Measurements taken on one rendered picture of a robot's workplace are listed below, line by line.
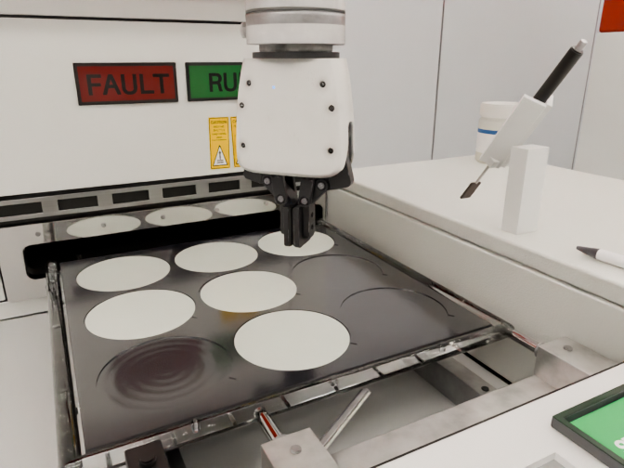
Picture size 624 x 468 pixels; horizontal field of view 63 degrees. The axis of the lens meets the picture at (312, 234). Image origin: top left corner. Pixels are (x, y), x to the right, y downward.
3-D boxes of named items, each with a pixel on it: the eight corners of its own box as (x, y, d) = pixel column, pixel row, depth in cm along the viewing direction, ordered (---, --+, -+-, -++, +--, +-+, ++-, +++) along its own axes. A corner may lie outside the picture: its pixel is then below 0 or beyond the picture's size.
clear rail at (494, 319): (314, 227, 77) (314, 217, 76) (321, 225, 77) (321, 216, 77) (506, 342, 46) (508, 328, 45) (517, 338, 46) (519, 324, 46)
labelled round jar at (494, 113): (465, 160, 87) (471, 102, 84) (495, 156, 90) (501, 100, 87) (497, 167, 81) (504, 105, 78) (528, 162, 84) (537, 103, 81)
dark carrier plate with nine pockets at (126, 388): (60, 266, 61) (59, 262, 60) (316, 226, 76) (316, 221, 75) (86, 458, 32) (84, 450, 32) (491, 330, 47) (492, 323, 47)
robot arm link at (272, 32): (221, 11, 41) (224, 51, 42) (326, 7, 38) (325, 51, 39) (266, 19, 48) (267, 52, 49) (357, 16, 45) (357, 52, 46)
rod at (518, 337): (501, 340, 46) (503, 326, 46) (513, 336, 47) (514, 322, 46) (544, 365, 42) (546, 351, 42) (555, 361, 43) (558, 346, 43)
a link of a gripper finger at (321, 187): (291, 178, 46) (292, 248, 48) (324, 181, 45) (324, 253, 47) (304, 171, 49) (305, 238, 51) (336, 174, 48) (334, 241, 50)
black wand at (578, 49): (594, 45, 42) (584, 36, 43) (583, 45, 42) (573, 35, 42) (472, 201, 57) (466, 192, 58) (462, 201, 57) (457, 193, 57)
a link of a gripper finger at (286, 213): (257, 175, 47) (260, 243, 49) (289, 178, 46) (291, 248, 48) (272, 169, 50) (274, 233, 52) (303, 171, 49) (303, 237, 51)
